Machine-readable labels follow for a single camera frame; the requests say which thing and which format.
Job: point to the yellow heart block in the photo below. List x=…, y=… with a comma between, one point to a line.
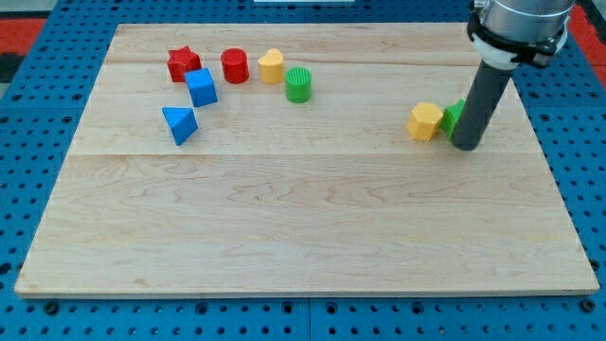
x=271, y=66

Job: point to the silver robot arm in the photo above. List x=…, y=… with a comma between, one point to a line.
x=507, y=33

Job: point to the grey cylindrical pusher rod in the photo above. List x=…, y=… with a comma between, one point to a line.
x=487, y=88

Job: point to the green cylinder block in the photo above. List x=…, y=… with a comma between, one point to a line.
x=298, y=84

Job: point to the red cylinder block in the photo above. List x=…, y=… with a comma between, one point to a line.
x=235, y=65

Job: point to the blue triangle block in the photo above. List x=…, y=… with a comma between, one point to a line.
x=182, y=123

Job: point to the light wooden board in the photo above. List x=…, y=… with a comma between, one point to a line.
x=329, y=197

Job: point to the blue cube block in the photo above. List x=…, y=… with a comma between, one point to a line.
x=201, y=87

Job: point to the yellow hexagon block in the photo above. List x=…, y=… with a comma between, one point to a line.
x=424, y=121

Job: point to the red star block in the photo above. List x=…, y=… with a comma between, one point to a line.
x=181, y=61

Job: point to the green star block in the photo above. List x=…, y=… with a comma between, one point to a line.
x=451, y=115

